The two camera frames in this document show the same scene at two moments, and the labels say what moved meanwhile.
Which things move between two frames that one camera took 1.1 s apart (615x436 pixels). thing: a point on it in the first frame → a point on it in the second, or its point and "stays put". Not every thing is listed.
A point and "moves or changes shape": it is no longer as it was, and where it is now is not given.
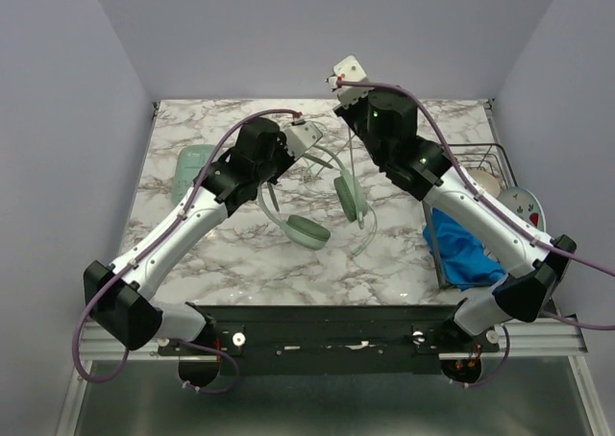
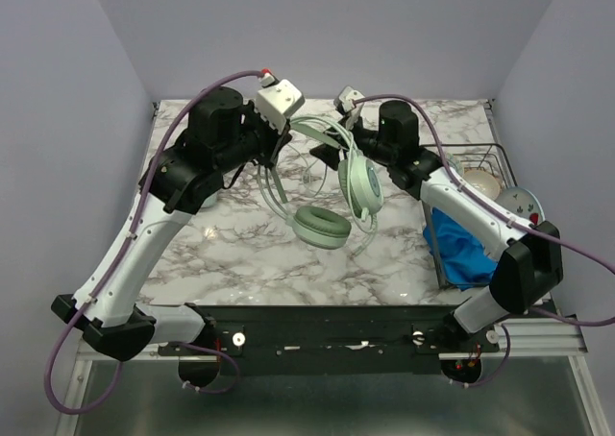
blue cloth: x=459 y=256 stays put
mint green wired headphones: x=351 y=198 moves or changes shape
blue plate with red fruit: x=524 y=204 stays put
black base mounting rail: x=332 y=339 stays put
